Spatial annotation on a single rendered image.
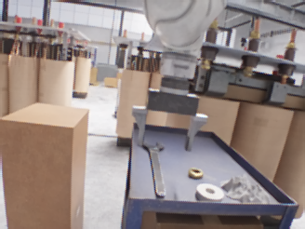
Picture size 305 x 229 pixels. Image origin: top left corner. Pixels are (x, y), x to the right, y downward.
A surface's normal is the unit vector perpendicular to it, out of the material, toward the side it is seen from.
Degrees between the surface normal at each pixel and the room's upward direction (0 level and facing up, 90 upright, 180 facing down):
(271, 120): 90
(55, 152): 90
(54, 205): 90
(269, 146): 90
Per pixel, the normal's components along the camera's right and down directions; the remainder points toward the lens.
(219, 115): 0.13, 0.23
